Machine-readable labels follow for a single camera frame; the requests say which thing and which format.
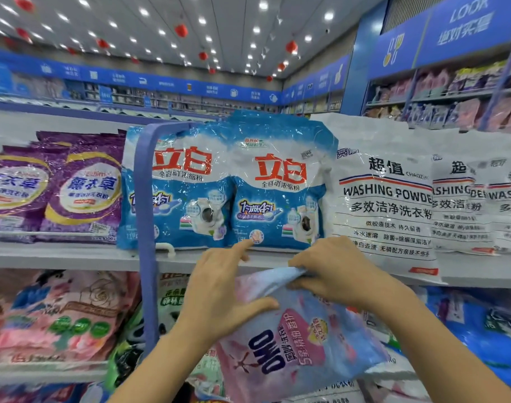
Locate person's right hand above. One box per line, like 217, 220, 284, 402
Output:
287, 236, 408, 311

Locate blue wall sign band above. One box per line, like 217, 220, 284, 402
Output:
0, 48, 283, 106

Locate rows of round ceiling lights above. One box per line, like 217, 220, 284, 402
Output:
0, 0, 336, 72

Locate wall shelf of detergent bottles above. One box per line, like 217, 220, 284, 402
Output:
284, 58, 511, 131

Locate blue wall shelving unit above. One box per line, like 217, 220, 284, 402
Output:
281, 0, 511, 131

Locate person's right forearm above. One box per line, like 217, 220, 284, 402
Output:
377, 285, 511, 403

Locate blue pillar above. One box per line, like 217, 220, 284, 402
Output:
341, 0, 389, 116

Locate rows of small red lanterns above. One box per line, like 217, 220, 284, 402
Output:
4, 0, 288, 81

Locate pink OMO detergent bag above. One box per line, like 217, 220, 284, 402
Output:
217, 266, 389, 403

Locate person's left hand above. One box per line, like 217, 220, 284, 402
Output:
175, 239, 282, 341

